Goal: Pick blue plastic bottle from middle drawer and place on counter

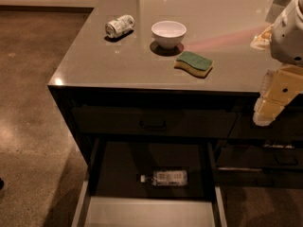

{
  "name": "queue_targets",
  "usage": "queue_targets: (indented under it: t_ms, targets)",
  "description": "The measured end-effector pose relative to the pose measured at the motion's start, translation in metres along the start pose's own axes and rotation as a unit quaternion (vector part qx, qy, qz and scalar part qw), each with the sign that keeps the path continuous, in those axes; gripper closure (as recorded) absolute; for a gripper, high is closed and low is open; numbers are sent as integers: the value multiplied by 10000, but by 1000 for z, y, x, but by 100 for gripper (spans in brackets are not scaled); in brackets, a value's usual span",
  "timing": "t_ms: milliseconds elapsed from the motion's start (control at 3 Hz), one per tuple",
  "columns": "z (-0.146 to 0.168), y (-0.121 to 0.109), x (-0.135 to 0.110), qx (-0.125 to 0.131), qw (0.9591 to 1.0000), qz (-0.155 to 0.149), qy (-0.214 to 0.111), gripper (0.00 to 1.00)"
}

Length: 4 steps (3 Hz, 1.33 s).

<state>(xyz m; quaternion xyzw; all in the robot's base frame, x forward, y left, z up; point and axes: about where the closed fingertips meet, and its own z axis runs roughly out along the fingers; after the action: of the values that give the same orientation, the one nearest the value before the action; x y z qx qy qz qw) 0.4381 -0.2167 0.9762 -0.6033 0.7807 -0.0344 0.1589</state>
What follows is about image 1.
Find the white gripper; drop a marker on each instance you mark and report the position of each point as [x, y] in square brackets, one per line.
[289, 38]

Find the clear blue plastic bottle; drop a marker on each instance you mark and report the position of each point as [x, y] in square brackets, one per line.
[166, 178]

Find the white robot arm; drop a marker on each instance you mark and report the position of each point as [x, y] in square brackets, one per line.
[284, 38]

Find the snack bag on counter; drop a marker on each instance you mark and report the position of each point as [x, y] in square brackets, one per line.
[263, 40]

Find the dark kitchen counter cabinet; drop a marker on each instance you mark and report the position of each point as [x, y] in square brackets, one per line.
[133, 71]

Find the open middle drawer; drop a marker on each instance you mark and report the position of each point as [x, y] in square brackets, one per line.
[113, 196]

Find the closed top drawer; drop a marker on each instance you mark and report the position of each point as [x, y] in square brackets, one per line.
[166, 122]

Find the green and yellow sponge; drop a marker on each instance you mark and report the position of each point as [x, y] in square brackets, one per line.
[194, 64]

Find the white ceramic bowl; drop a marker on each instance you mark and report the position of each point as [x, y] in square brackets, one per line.
[168, 34]

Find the crushed white soda can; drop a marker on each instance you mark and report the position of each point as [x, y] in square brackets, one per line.
[119, 26]

